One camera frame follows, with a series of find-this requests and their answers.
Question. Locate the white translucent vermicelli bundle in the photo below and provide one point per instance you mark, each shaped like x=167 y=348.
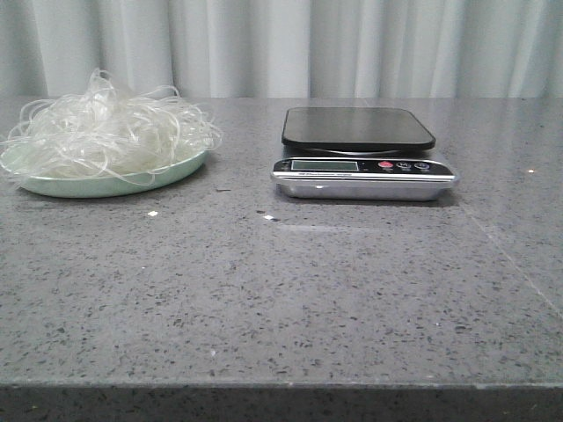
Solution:
x=107 y=131

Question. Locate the black silver kitchen scale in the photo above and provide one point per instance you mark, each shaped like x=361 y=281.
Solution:
x=360 y=153

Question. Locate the pale green round plate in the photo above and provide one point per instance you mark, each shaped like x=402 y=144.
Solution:
x=108 y=186

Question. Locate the white pleated curtain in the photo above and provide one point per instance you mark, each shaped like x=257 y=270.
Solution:
x=287 y=49

